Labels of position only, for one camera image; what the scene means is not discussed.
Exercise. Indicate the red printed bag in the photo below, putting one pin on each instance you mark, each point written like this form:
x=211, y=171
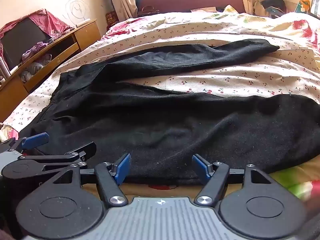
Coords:
x=111, y=20

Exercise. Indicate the purple cloth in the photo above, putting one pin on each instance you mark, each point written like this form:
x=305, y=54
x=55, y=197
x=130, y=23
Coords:
x=37, y=50

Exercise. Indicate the black pants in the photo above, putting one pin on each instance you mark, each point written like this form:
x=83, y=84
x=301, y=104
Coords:
x=150, y=120

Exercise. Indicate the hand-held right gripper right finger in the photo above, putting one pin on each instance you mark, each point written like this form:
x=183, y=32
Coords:
x=201, y=168

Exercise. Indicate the black television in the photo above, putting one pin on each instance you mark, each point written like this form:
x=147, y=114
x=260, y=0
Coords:
x=22, y=40

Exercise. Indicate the wooden cabinet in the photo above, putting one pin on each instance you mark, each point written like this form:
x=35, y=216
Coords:
x=87, y=35

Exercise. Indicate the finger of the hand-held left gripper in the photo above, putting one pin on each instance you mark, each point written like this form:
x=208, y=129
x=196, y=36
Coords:
x=75, y=153
x=35, y=140

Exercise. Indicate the maroon headboard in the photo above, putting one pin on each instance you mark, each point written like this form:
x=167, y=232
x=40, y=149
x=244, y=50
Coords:
x=190, y=0

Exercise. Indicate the grey stuffed toys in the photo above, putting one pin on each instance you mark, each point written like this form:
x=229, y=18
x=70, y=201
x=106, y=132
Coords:
x=35, y=67

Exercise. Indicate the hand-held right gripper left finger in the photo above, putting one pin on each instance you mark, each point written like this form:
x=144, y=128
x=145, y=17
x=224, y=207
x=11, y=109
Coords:
x=122, y=168

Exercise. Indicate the steel thermos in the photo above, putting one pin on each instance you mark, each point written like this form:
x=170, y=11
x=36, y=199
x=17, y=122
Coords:
x=4, y=68

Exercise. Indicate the white cherry print sheet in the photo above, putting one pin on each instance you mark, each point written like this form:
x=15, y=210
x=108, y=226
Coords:
x=225, y=80

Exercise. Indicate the colourful picture board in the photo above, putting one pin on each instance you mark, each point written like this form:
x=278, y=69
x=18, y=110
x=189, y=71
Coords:
x=303, y=5

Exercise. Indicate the dark clothes pile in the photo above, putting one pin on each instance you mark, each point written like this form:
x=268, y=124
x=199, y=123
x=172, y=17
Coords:
x=273, y=5

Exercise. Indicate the dark handbag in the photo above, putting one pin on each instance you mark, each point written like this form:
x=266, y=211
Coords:
x=148, y=10

